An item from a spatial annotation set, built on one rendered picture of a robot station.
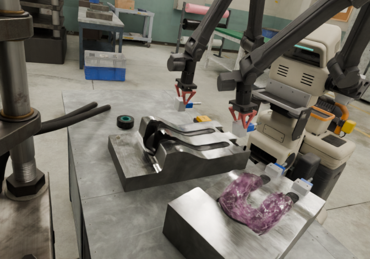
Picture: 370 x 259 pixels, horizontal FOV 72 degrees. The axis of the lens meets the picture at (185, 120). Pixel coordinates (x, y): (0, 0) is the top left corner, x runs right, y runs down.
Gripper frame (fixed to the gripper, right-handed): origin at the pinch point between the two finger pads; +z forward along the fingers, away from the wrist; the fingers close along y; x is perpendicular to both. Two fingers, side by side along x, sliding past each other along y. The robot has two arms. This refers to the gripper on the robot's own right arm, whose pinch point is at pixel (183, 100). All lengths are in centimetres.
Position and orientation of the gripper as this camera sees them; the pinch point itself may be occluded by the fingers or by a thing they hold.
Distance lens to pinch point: 119.2
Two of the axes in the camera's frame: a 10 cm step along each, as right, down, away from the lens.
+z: -1.7, 8.8, 4.5
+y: 4.4, 4.7, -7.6
